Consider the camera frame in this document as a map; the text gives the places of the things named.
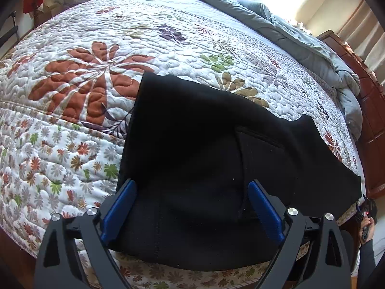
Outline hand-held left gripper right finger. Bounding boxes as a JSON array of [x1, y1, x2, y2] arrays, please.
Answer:
[[248, 179, 351, 289]]

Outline black pants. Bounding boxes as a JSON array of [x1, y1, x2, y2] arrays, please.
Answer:
[[108, 71, 362, 271]]

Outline beige curtain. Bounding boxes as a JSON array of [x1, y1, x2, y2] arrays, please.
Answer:
[[337, 0, 385, 77]]

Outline wooden headboard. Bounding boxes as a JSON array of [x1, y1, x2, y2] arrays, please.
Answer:
[[317, 30, 385, 200]]

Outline floral quilted bedspread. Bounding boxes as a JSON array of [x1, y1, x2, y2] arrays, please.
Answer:
[[0, 0, 366, 289]]

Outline person's right hand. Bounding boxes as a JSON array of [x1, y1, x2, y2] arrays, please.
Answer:
[[360, 217, 375, 245]]

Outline grey-blue comforter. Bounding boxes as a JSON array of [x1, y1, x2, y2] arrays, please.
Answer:
[[159, 0, 363, 140]]

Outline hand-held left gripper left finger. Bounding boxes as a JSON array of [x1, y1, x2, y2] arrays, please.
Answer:
[[34, 179, 138, 289]]

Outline person's right forearm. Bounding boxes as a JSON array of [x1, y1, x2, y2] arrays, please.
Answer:
[[358, 240, 381, 289]]

